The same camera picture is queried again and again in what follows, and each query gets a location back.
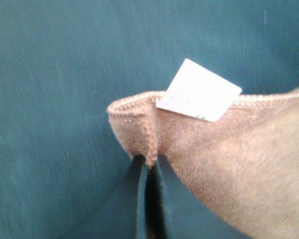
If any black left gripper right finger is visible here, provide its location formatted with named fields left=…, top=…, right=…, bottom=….
left=153, top=157, right=247, bottom=239

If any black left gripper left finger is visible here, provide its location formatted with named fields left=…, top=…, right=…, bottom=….
left=62, top=155, right=148, bottom=239

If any brown towel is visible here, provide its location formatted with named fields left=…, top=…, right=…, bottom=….
left=107, top=59, right=299, bottom=239

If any black table cloth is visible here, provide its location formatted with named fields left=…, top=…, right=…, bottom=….
left=0, top=0, right=299, bottom=239

